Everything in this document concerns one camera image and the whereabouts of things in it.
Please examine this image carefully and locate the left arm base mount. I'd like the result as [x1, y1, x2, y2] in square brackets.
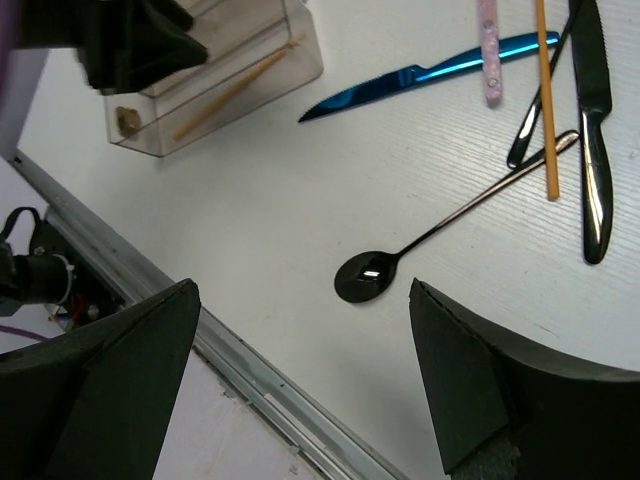
[1, 206, 124, 330]

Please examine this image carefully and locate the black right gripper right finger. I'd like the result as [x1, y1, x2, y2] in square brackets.
[410, 280, 639, 479]

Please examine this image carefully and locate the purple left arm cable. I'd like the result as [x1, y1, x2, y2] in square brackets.
[0, 323, 46, 346]

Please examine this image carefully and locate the black round spoon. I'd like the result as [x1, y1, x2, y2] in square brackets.
[333, 129, 581, 305]

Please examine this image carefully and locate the yellow chopstick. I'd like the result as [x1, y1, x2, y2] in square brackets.
[535, 0, 560, 201]
[172, 34, 306, 141]

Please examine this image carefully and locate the black knife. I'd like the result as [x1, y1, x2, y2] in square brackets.
[569, 1, 614, 265]

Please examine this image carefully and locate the blue metallic knife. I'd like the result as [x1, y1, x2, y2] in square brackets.
[298, 31, 560, 123]

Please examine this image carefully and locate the black long spoon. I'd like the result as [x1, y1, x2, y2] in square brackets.
[506, 1, 584, 174]

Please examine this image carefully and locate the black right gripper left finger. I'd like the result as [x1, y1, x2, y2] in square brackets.
[1, 279, 201, 479]

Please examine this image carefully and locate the clear plastic compartment organizer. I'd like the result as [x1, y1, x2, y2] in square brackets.
[104, 1, 324, 158]

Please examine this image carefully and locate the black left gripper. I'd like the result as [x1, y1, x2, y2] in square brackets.
[74, 0, 210, 96]

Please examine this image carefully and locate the pink handled fork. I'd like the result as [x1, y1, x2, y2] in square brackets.
[477, 0, 503, 108]

